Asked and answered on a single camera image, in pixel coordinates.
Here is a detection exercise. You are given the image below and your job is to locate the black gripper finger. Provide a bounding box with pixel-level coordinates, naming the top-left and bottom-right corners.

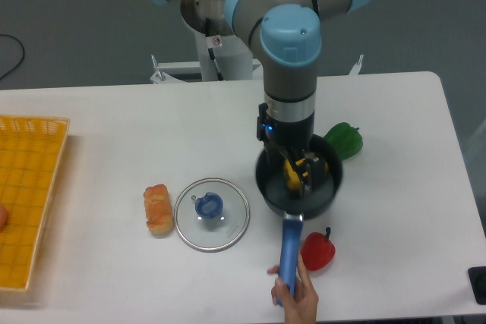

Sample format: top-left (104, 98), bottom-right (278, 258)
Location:
top-left (264, 142), bottom-right (276, 181)
top-left (298, 152), bottom-right (321, 197)

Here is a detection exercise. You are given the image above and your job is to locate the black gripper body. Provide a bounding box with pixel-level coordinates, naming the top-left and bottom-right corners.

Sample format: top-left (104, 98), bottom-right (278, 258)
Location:
top-left (256, 102), bottom-right (314, 151)

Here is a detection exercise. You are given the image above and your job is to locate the black pot blue handle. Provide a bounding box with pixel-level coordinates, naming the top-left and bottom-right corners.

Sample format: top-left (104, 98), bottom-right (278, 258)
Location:
top-left (255, 134), bottom-right (342, 294)

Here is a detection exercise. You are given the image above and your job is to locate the yellow bell pepper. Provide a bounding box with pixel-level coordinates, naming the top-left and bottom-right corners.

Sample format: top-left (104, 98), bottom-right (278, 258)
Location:
top-left (283, 158), bottom-right (330, 193)

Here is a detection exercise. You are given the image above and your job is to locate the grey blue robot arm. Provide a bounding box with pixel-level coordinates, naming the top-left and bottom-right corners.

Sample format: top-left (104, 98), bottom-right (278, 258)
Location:
top-left (155, 0), bottom-right (371, 196)

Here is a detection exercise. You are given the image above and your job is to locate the glass lid blue knob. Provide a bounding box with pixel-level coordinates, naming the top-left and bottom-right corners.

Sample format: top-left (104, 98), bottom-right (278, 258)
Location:
top-left (173, 178), bottom-right (251, 253)

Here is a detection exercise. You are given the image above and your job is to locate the person's hand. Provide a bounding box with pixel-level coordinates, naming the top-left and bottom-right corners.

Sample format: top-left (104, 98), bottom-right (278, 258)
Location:
top-left (271, 254), bottom-right (319, 324)

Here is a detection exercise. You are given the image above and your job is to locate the green bell pepper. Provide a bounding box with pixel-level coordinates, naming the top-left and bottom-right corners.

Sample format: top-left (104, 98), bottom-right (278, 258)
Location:
top-left (323, 122), bottom-right (363, 161)

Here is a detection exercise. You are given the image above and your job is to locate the red bell pepper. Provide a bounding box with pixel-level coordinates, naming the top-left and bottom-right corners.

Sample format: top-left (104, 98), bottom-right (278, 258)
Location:
top-left (301, 227), bottom-right (336, 272)

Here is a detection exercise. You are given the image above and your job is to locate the bread loaf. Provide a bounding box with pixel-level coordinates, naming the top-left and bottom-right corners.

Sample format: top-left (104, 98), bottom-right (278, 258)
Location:
top-left (144, 184), bottom-right (173, 235)

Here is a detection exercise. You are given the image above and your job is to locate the black device at table edge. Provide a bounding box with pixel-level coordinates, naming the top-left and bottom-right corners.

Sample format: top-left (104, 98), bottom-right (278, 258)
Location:
top-left (468, 266), bottom-right (486, 305)

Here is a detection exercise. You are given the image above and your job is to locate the yellow wicker basket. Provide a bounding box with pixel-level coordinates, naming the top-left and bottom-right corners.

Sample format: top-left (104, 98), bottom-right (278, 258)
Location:
top-left (1, 115), bottom-right (70, 291)

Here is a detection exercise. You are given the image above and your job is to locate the black cable on floor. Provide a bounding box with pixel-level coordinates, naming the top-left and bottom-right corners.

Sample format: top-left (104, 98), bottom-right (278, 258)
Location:
top-left (0, 33), bottom-right (26, 79)

